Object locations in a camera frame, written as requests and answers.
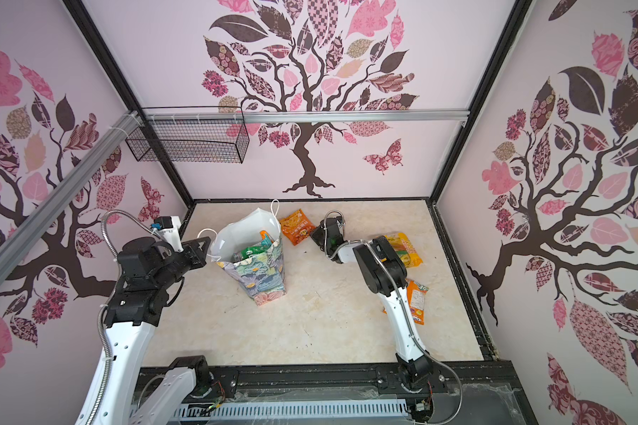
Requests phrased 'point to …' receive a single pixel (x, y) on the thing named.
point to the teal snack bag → (266, 242)
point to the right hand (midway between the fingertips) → (311, 226)
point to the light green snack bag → (248, 252)
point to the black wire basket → (216, 134)
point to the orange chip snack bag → (297, 227)
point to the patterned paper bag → (263, 274)
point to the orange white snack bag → (262, 234)
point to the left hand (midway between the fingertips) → (212, 243)
